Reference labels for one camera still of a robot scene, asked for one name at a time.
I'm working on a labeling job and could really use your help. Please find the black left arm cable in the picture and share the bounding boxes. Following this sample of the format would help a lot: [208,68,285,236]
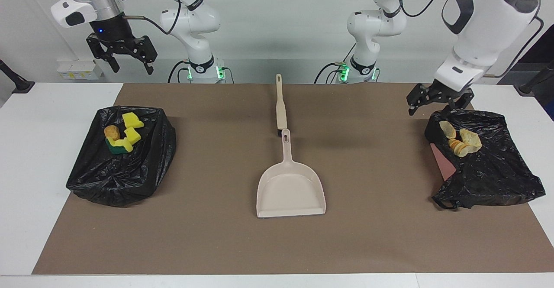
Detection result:
[396,0,544,78]

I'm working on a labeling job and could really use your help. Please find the white wall socket box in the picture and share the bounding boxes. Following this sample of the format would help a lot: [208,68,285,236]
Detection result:
[56,59,104,81]

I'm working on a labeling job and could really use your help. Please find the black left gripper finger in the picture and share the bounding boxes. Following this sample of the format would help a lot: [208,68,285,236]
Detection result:
[406,84,438,116]
[450,88,474,109]

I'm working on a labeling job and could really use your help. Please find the dark partition panel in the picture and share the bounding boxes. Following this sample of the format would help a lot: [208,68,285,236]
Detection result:
[498,24,554,120]

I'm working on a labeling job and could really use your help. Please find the beige plastic dustpan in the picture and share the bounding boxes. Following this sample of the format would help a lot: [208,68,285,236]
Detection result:
[256,129,327,218]

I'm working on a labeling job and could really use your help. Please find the black trash bag bin liner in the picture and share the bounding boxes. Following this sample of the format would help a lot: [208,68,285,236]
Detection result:
[66,105,177,207]

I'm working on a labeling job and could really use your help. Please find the brown paper table mat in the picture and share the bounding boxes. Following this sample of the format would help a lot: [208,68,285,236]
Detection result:
[32,83,554,275]

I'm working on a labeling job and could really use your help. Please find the beige hand brush black bristles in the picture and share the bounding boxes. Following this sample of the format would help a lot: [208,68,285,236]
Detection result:
[275,74,289,136]

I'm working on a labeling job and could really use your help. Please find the black right base cable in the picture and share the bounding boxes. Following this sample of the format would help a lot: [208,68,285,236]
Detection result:
[168,61,193,84]

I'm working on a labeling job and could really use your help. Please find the notched yellow sponge green backing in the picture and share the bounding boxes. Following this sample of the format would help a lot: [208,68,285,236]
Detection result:
[106,137,134,155]

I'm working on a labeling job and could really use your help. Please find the pale yellow foam chunk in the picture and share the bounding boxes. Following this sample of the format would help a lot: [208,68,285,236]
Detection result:
[439,120,456,139]
[448,139,470,158]
[460,128,483,153]

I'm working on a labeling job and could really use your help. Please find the black left base cable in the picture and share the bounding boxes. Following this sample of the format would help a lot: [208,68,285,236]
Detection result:
[314,62,347,84]

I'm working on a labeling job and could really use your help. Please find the black camera stand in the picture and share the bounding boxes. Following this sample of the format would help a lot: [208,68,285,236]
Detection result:
[0,58,35,94]
[514,61,554,97]

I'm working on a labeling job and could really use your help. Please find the black base cable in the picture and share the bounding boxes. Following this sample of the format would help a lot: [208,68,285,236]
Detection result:
[168,61,193,84]
[314,62,347,84]

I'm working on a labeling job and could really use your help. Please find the black bag over pink bin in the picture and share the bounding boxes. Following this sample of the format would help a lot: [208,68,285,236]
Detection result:
[424,110,547,210]

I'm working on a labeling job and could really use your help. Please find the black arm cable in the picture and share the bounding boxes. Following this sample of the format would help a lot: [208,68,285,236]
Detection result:
[396,0,544,78]
[123,0,182,35]

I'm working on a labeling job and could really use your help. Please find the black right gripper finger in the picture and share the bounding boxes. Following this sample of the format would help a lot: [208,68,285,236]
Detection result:
[130,36,157,74]
[87,35,120,73]

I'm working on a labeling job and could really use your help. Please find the wide yellow sponge piece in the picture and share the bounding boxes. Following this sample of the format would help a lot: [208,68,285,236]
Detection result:
[122,112,145,129]

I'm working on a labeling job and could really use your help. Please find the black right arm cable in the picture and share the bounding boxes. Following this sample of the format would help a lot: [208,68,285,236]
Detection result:
[123,0,182,35]

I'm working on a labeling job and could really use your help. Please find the pink bin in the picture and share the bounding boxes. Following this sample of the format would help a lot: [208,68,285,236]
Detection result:
[430,143,456,181]

